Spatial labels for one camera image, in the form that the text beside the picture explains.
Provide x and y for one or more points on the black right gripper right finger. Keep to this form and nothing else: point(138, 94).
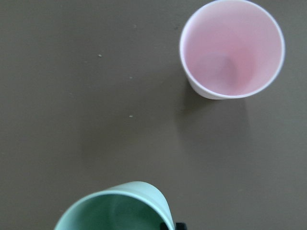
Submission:
point(180, 226)

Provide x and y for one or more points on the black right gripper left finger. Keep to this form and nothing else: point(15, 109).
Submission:
point(163, 226)

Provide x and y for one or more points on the green cup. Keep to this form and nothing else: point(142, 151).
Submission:
point(129, 206)

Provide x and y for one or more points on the pink cup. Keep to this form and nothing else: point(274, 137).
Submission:
point(231, 49)

